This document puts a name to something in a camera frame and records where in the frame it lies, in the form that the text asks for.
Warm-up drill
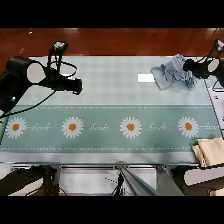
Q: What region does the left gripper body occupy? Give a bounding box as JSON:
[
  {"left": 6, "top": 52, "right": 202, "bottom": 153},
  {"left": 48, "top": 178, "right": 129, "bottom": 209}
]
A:
[{"left": 63, "top": 77, "right": 83, "bottom": 96}]

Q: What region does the grey-blue T-shirt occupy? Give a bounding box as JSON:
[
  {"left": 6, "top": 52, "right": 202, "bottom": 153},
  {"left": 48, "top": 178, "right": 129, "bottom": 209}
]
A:
[{"left": 150, "top": 53, "right": 200, "bottom": 91}]

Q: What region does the beige garment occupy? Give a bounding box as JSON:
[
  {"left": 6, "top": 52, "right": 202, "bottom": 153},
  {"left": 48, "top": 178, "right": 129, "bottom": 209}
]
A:
[{"left": 191, "top": 136, "right": 224, "bottom": 168}]

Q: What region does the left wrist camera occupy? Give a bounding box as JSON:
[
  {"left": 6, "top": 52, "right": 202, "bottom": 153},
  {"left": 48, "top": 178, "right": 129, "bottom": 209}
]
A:
[{"left": 48, "top": 40, "right": 70, "bottom": 75}]

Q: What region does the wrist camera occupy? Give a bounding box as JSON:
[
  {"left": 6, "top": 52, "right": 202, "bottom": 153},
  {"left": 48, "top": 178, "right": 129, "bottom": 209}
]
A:
[
  {"left": 48, "top": 40, "right": 70, "bottom": 75},
  {"left": 209, "top": 38, "right": 224, "bottom": 60}
]

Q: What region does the black cable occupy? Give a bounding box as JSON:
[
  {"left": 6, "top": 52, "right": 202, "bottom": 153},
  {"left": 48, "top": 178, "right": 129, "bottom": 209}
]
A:
[
  {"left": 105, "top": 172, "right": 126, "bottom": 197},
  {"left": 0, "top": 89, "right": 58, "bottom": 120}
]

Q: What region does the silver frame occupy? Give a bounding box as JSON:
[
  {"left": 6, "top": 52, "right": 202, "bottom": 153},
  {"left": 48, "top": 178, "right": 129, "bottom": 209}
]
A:
[{"left": 0, "top": 162, "right": 224, "bottom": 197}]

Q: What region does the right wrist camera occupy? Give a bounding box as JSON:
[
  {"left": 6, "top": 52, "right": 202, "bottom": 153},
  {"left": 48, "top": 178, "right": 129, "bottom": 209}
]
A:
[{"left": 209, "top": 38, "right": 224, "bottom": 60}]

